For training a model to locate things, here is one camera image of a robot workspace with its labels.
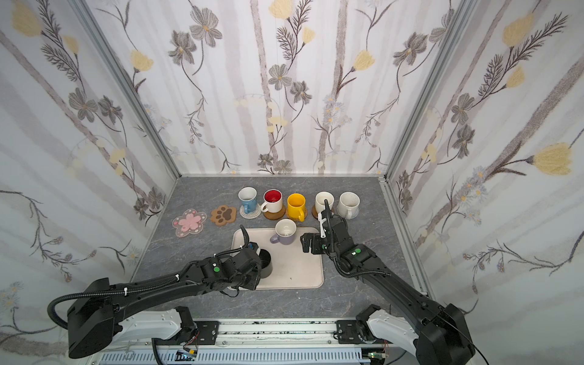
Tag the glossy dark brown round coaster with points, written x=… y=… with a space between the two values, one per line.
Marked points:
x=315 y=212

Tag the brown round wooden coaster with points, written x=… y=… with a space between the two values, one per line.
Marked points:
x=275 y=216

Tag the woven rattan round coaster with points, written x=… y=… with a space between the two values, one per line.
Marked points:
x=297 y=215

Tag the white grey round coaster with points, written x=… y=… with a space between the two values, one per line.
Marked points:
x=251 y=215

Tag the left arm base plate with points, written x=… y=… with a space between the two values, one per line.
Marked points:
x=204 y=333

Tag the white grey small mug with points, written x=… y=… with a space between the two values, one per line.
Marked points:
x=285 y=231

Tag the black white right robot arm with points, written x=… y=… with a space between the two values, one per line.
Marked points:
x=434 y=334

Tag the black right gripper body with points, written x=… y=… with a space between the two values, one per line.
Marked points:
x=328 y=226

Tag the yellow mug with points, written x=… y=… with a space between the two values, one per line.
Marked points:
x=296 y=201

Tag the aluminium corner post right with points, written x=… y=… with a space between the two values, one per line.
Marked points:
x=453 y=34

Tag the aluminium corner post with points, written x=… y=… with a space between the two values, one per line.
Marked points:
x=113 y=64
x=453 y=34

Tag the light blue mug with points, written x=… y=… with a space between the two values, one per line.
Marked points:
x=248 y=199

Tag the pink flower shaped coaster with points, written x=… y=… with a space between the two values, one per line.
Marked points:
x=190 y=222

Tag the aluminium corner post left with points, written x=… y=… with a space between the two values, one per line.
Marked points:
x=113 y=64

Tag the black mug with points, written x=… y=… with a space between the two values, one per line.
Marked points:
x=266 y=263

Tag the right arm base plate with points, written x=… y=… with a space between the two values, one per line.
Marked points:
x=353 y=332

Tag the aluminium mounting rail frame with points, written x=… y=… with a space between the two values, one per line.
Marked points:
x=259 y=341

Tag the cork paw print coaster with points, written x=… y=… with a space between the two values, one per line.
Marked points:
x=223 y=215

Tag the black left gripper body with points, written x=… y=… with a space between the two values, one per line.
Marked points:
x=255 y=258

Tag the beige plastic tray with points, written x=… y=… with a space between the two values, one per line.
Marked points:
x=291 y=267

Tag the red inside white mug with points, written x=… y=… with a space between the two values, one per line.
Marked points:
x=273 y=202

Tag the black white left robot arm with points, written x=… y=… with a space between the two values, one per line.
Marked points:
x=96 y=314

